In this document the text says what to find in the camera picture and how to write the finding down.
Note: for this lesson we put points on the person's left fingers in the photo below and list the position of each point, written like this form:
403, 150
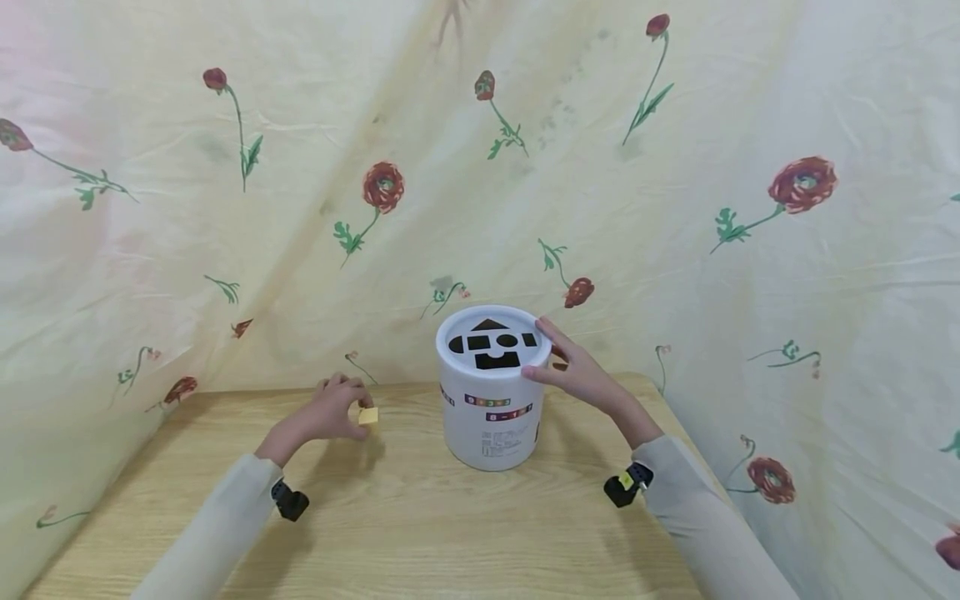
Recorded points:
346, 390

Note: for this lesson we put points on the person's right index finger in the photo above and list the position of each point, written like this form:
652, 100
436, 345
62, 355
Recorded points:
555, 337

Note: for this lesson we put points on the person's left hand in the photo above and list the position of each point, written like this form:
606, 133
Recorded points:
324, 417

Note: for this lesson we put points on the person's left thumb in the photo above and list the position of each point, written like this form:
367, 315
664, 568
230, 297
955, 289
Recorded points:
349, 429

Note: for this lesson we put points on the small yellow block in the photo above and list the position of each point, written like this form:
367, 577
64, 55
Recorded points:
368, 416

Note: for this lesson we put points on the person's left forearm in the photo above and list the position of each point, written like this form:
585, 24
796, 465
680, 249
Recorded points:
217, 525

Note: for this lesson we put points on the person's right hand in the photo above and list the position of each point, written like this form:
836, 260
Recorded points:
589, 379

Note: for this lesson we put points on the black wrist band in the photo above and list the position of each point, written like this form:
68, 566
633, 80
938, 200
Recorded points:
624, 486
291, 502

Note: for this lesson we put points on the person's right forearm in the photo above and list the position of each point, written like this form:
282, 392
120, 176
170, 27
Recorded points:
701, 517

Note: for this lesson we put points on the person's right thumb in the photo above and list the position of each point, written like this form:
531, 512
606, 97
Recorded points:
544, 375

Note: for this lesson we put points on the white shape sorter bucket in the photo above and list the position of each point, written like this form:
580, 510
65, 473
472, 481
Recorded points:
491, 417

